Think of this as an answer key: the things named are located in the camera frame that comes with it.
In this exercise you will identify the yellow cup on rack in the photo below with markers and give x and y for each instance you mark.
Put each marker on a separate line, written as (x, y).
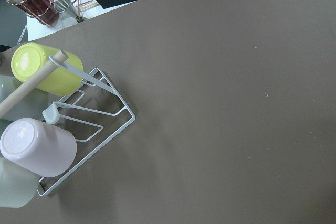
(31, 59)

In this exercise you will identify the white cup on rack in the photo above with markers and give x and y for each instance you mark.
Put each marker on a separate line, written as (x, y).
(18, 185)

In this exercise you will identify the white cup rack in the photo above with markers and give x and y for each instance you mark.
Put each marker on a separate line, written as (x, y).
(51, 115)

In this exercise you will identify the pink cup on rack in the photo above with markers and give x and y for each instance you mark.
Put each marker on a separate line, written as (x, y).
(41, 148)

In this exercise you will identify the steel jigger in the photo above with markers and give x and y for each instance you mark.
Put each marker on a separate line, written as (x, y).
(67, 8)

